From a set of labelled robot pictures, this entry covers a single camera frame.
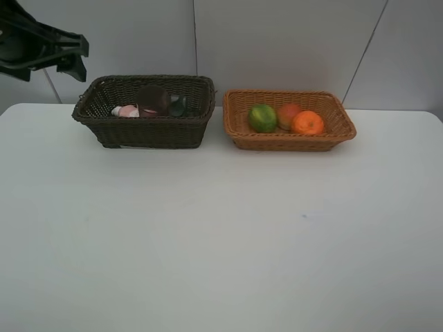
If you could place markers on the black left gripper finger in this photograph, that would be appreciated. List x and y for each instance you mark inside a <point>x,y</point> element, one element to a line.
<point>72,65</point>

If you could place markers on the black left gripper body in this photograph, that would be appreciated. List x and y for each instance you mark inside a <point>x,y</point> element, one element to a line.
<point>28,45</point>

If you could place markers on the pink squeeze bottle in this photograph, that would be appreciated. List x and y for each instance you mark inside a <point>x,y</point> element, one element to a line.
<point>127,111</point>

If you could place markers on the translucent purple plastic cup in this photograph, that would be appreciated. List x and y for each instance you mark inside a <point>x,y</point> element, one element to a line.
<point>152,101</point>

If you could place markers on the dark green pump bottle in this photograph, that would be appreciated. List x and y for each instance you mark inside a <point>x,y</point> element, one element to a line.
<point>178,105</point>

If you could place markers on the green lime fruit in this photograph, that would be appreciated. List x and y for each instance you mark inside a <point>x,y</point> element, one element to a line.
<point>262,118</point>

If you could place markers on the red-orange peach fruit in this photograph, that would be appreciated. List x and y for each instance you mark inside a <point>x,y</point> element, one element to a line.
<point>286,114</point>

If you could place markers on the orange mandarin fruit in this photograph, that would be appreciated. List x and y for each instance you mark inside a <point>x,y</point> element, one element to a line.
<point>307,123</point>

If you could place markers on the dark brown wicker basket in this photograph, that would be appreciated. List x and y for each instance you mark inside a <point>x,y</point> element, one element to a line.
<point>94,107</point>

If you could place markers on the tan wicker basket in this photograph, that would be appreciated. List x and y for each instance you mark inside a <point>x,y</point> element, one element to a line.
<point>237,102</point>

